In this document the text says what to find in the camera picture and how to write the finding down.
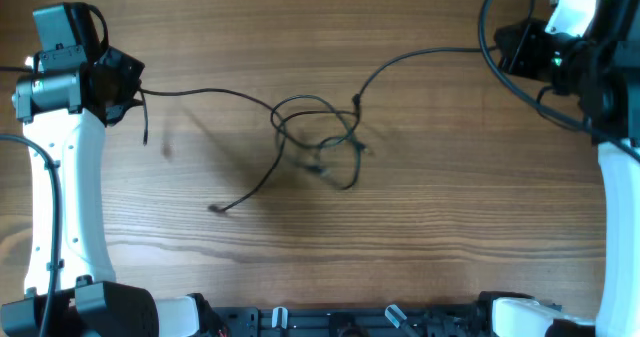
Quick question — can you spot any black usb cable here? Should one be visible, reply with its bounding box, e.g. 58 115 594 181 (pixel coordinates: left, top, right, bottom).
269 46 499 192
138 87 374 213

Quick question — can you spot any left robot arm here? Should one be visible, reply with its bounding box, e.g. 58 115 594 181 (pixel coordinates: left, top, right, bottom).
1 2 201 336

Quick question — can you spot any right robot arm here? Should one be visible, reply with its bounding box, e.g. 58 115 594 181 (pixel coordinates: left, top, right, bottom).
478 0 639 336

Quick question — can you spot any black aluminium base frame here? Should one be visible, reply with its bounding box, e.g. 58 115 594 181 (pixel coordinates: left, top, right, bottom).
214 303 494 337

